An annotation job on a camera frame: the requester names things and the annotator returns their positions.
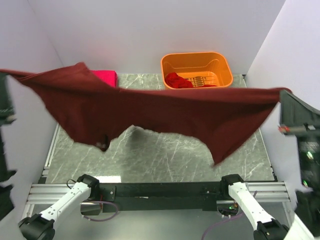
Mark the orange plastic basket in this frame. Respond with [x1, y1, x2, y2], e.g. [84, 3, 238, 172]
[160, 52, 234, 90]

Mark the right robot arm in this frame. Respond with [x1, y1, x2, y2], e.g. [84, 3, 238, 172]
[219, 90, 320, 240]

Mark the folded pink t-shirt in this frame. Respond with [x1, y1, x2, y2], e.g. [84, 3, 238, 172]
[91, 70, 118, 88]

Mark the aluminium frame rail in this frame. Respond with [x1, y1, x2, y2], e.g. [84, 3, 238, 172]
[13, 124, 301, 240]

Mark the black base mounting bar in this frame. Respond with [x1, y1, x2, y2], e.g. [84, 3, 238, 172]
[95, 181, 232, 212]

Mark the red t-shirt in basket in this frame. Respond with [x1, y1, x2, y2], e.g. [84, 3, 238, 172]
[164, 72, 217, 89]

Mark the dark maroon t-shirt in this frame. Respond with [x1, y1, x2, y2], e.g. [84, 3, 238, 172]
[5, 62, 281, 164]

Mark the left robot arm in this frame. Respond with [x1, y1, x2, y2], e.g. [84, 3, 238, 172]
[0, 73, 100, 240]

